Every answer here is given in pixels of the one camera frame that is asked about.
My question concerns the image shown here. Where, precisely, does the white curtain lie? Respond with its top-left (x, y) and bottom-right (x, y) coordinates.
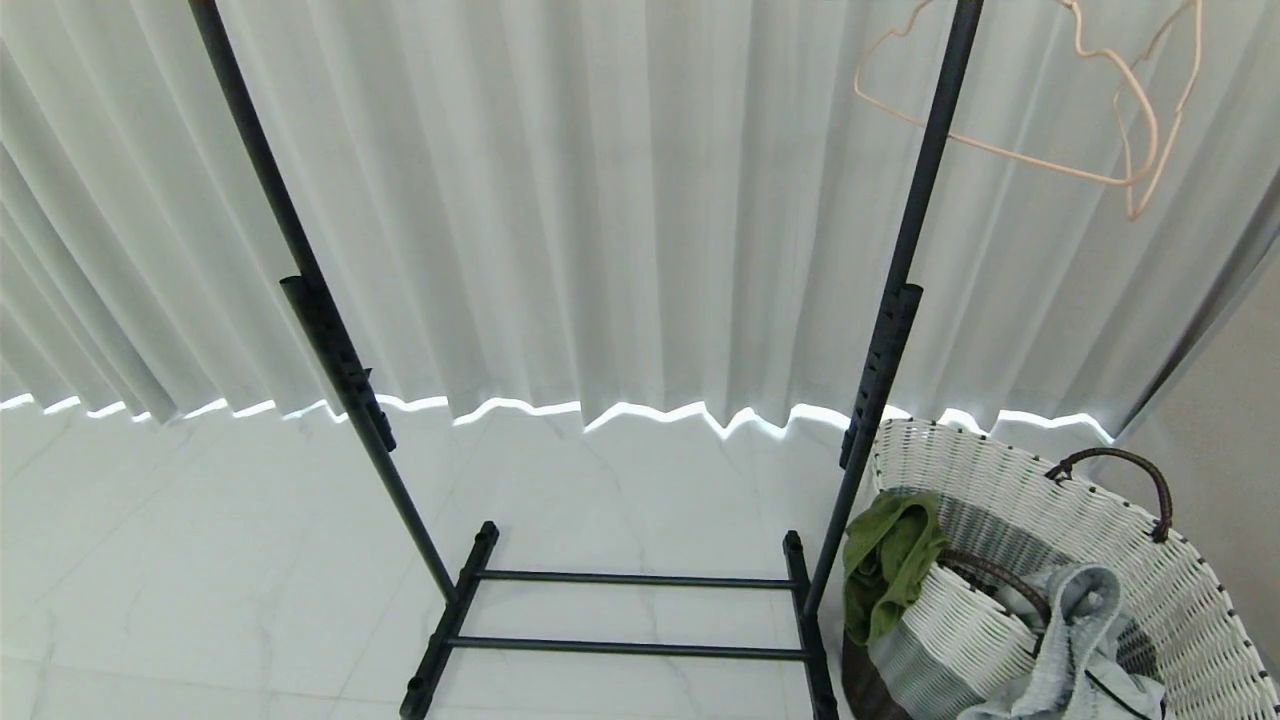
top-left (0, 0), bottom-right (1280, 443)

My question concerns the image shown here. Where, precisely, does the black clothes rack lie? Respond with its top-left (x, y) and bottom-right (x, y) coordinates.
top-left (188, 0), bottom-right (986, 720)

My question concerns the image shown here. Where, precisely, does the white laundry basket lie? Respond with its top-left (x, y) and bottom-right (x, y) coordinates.
top-left (840, 418), bottom-right (1280, 720)

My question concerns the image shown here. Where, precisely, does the pink clothes hanger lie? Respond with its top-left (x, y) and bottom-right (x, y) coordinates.
top-left (854, 0), bottom-right (1161, 189)
top-left (1112, 0), bottom-right (1205, 222)

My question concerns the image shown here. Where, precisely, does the green garment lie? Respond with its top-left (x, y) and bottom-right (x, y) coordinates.
top-left (843, 489), bottom-right (952, 647)

